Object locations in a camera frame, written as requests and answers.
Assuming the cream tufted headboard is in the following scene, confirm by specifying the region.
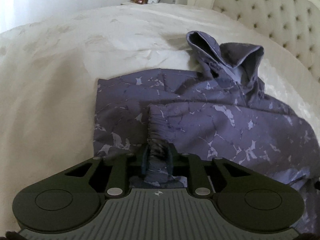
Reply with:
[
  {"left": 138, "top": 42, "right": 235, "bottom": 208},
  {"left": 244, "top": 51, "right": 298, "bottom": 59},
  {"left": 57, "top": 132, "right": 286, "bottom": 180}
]
[{"left": 187, "top": 0, "right": 319, "bottom": 81}]

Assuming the purple patterned hooded jacket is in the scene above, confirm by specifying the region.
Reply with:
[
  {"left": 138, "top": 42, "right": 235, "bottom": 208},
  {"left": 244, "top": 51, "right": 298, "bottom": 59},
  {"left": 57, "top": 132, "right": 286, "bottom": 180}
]
[{"left": 93, "top": 31, "right": 319, "bottom": 239}]

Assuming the white bed comforter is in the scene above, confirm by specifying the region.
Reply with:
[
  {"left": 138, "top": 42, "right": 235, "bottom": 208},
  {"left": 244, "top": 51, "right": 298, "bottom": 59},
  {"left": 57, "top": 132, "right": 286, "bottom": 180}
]
[{"left": 1, "top": 4, "right": 319, "bottom": 232}]

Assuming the white nightstand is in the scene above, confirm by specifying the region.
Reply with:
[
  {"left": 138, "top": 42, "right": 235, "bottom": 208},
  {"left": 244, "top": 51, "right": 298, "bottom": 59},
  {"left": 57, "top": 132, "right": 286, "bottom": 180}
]
[{"left": 121, "top": 1, "right": 138, "bottom": 5}]

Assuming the small white alarm clock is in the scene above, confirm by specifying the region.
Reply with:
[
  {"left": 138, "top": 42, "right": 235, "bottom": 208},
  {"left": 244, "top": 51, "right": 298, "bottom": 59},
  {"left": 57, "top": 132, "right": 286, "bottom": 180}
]
[{"left": 147, "top": 0, "right": 161, "bottom": 4}]

